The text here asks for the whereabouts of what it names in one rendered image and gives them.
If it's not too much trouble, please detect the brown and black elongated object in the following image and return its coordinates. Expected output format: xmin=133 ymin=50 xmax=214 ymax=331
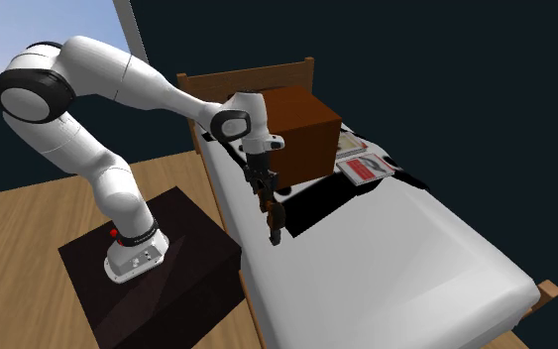
xmin=258 ymin=188 xmax=287 ymax=247

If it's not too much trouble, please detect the brown cardboard box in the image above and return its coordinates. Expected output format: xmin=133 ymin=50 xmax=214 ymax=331
xmin=258 ymin=85 xmax=344 ymax=190

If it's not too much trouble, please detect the beige book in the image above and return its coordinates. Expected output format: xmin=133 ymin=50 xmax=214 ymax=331
xmin=335 ymin=130 xmax=370 ymax=161

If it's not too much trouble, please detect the red and white book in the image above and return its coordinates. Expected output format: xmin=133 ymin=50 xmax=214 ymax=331
xmin=335 ymin=153 xmax=396 ymax=187

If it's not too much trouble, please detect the dark robot stand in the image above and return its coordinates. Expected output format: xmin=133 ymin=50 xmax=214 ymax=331
xmin=57 ymin=185 xmax=246 ymax=349

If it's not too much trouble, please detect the wooden bed with white mattress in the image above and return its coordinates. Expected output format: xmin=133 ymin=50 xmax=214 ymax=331
xmin=176 ymin=57 xmax=558 ymax=349

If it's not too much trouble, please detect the window with grey frame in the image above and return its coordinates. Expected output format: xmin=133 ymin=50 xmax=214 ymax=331
xmin=0 ymin=0 xmax=151 ymax=112

